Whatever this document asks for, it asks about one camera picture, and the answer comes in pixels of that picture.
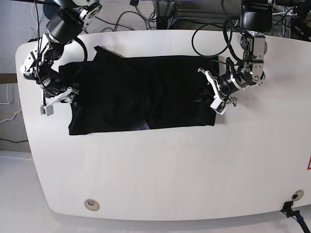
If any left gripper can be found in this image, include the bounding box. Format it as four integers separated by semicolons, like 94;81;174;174
197;68;237;106

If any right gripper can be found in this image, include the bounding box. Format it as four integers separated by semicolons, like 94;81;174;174
41;84;79;107

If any black T-shirt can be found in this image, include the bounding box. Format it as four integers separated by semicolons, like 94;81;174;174
59;46;216;135

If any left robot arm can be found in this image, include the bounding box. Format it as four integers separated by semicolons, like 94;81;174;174
198;0;274;115

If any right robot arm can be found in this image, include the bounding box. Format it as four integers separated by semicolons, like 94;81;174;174
20;0;102;109

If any blue round lamp base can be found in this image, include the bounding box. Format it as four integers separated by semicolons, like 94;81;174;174
43;1;60;19

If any left table grommet hole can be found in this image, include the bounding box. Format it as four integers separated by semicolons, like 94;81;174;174
84;199;100;211

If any table grommet hole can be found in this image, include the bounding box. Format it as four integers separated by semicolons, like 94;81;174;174
84;199;100;211
292;189;304;201

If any red warning sticker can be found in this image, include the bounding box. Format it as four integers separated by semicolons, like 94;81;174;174
307;157;311;170

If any right table grommet hole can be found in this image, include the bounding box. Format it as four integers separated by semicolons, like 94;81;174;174
292;189;304;201

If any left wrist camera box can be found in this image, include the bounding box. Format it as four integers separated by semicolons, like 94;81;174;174
210;99;228;115

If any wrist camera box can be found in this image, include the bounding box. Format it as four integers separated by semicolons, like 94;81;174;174
40;105;54;117
210;99;228;115

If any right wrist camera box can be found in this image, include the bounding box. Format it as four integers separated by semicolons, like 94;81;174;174
40;105;54;117

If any white cable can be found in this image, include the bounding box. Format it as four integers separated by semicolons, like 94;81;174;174
0;83;17;105

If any black frame base block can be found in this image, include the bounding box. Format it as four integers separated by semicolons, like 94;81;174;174
156;16;173;30

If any black clamp with cable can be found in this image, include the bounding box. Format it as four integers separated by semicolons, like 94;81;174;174
280;201;311;233

